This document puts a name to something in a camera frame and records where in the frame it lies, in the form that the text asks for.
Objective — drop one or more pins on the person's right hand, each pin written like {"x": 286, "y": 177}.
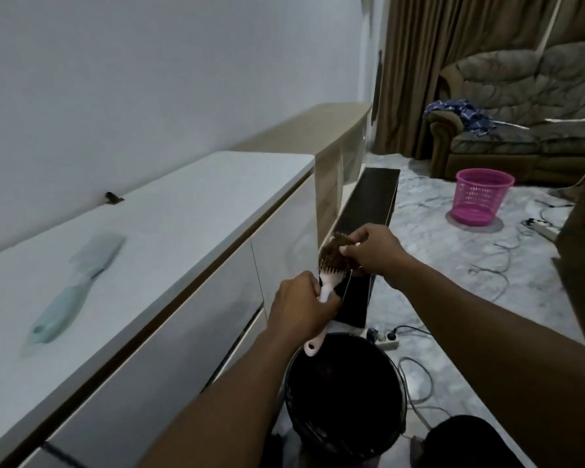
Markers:
{"x": 378, "y": 248}

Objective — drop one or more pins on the white power strip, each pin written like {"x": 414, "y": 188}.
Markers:
{"x": 543, "y": 230}
{"x": 382, "y": 338}

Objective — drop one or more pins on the person's left hand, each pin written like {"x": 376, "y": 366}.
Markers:
{"x": 298, "y": 306}

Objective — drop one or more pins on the person's right thumb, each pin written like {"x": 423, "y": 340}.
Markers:
{"x": 348, "y": 249}

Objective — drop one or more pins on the person's left forearm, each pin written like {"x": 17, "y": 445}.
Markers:
{"x": 214, "y": 409}

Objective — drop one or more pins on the blue patterned cloth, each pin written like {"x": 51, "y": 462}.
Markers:
{"x": 463, "y": 114}

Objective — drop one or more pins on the pink plastic basket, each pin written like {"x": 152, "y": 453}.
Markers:
{"x": 480, "y": 195}

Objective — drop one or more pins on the person's right forearm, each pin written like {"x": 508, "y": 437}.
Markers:
{"x": 497, "y": 355}

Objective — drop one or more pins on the person's left fingers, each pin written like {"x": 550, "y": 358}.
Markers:
{"x": 329, "y": 299}

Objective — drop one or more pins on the brown sofa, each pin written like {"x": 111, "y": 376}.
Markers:
{"x": 516, "y": 107}

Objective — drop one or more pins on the beige wooden shelf unit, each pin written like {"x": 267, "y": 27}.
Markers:
{"x": 321, "y": 146}

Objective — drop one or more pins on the white cabinet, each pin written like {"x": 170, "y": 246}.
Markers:
{"x": 126, "y": 307}

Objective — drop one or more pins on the dark wooden board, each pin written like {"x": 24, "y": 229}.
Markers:
{"x": 365, "y": 229}

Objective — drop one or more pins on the clump of brown hair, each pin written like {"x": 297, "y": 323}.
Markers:
{"x": 336, "y": 253}

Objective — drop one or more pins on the black trash bin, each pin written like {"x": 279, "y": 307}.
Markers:
{"x": 343, "y": 394}

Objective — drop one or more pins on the light green comb brush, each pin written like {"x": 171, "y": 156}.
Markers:
{"x": 73, "y": 292}

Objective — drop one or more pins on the pink hairbrush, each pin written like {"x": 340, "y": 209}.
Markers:
{"x": 327, "y": 282}

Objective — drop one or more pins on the brown curtain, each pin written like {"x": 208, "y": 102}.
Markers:
{"x": 448, "y": 53}

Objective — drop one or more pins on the person's knee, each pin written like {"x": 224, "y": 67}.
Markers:
{"x": 463, "y": 443}

